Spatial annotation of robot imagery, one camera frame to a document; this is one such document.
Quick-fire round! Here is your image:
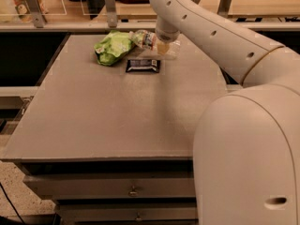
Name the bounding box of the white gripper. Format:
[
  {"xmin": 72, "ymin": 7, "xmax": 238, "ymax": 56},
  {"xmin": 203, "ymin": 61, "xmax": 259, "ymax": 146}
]
[{"xmin": 156, "ymin": 27, "xmax": 180, "ymax": 54}]

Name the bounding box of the clear plastic water bottle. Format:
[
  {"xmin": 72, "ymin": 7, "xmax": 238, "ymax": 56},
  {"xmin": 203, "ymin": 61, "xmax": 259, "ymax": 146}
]
[{"xmin": 128, "ymin": 30, "xmax": 181, "ymax": 59}]

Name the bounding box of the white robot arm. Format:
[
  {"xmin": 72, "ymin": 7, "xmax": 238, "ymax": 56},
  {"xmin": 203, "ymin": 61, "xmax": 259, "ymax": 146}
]
[{"xmin": 150, "ymin": 0, "xmax": 300, "ymax": 225}]

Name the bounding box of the green rice chip bag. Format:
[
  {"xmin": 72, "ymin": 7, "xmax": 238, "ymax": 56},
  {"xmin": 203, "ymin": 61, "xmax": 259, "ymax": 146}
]
[{"xmin": 94, "ymin": 30, "xmax": 135, "ymax": 67}]

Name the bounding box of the dark blue snack bar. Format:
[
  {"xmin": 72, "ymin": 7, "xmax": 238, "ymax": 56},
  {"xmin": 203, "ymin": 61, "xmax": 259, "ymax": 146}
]
[{"xmin": 126, "ymin": 59, "xmax": 160, "ymax": 73}]

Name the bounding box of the grey drawer cabinet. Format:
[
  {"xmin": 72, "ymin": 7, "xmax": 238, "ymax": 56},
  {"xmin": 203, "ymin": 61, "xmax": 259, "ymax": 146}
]
[{"xmin": 1, "ymin": 35, "xmax": 226, "ymax": 223}]

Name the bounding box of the upper drawer with knob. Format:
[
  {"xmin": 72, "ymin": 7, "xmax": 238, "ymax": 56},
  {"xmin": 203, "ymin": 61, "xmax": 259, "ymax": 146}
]
[{"xmin": 23, "ymin": 172, "xmax": 195, "ymax": 200}]

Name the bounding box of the drawer with knob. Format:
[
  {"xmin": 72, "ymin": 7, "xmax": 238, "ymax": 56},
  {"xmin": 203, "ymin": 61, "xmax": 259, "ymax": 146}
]
[
  {"xmin": 23, "ymin": 172, "xmax": 195, "ymax": 200},
  {"xmin": 55, "ymin": 202, "xmax": 198, "ymax": 222}
]

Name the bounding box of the colourful package behind glass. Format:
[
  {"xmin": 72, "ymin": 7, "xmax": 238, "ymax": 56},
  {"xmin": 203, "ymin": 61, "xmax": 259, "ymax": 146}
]
[{"xmin": 0, "ymin": 0, "xmax": 32, "ymax": 23}]

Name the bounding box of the lower drawer with knob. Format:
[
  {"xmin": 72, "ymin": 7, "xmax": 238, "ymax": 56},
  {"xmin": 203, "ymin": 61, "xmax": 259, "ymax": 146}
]
[{"xmin": 55, "ymin": 202, "xmax": 198, "ymax": 222}]

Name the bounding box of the middle metal bracket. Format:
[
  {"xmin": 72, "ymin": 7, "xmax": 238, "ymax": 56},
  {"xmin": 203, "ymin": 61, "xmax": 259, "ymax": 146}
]
[{"xmin": 104, "ymin": 0, "xmax": 118, "ymax": 28}]

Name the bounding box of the metal bracket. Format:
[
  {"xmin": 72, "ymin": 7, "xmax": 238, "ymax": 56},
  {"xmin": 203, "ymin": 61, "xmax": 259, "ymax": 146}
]
[
  {"xmin": 217, "ymin": 0, "xmax": 232, "ymax": 18},
  {"xmin": 25, "ymin": 0, "xmax": 46, "ymax": 28},
  {"xmin": 104, "ymin": 0, "xmax": 118, "ymax": 28}
]

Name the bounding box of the right metal bracket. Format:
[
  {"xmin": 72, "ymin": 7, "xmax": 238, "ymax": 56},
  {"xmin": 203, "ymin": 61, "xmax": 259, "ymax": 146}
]
[{"xmin": 217, "ymin": 0, "xmax": 232, "ymax": 18}]

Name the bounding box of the left metal bracket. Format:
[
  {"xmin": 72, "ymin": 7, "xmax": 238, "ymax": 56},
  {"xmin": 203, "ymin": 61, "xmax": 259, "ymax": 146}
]
[{"xmin": 25, "ymin": 0, "xmax": 46, "ymax": 28}]

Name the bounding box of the black floor cable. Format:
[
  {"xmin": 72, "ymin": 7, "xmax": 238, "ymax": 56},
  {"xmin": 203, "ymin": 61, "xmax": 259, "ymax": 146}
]
[{"xmin": 0, "ymin": 182, "xmax": 24, "ymax": 225}]

